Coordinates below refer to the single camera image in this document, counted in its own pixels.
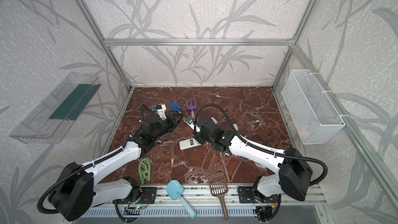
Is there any light blue plastic scoop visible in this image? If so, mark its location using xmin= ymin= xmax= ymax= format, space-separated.
xmin=166 ymin=180 xmax=197 ymax=219

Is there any aluminium front rail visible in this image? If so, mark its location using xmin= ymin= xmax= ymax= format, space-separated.
xmin=66 ymin=183 xmax=327 ymax=207

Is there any purple toy rake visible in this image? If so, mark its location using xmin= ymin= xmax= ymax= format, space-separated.
xmin=186 ymin=99 xmax=197 ymax=118

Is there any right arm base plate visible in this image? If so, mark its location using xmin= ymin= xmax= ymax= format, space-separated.
xmin=237 ymin=186 xmax=277 ymax=204

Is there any green plastic slotted tool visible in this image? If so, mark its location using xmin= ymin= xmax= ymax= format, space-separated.
xmin=138 ymin=158 xmax=151 ymax=184

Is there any white remote control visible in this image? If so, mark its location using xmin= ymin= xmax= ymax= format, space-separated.
xmin=179 ymin=139 xmax=201 ymax=150

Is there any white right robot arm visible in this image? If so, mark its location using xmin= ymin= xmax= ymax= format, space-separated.
xmin=186 ymin=108 xmax=328 ymax=201

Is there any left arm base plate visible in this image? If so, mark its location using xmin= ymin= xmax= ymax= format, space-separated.
xmin=113 ymin=187 xmax=157 ymax=205

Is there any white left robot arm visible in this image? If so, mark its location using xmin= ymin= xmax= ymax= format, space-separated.
xmin=37 ymin=113 xmax=182 ymax=222

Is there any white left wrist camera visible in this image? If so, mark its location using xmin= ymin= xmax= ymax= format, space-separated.
xmin=152 ymin=104 xmax=166 ymax=120

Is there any clear plastic wall shelf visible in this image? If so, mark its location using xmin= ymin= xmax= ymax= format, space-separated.
xmin=9 ymin=72 xmax=102 ymax=144

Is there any blue toy shovel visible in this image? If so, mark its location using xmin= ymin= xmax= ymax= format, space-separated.
xmin=171 ymin=102 xmax=181 ymax=114

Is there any brown litter scoop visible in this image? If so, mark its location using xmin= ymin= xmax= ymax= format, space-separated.
xmin=208 ymin=172 xmax=229 ymax=220

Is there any white wire mesh basket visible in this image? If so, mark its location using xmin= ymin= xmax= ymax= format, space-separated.
xmin=282 ymin=69 xmax=345 ymax=145

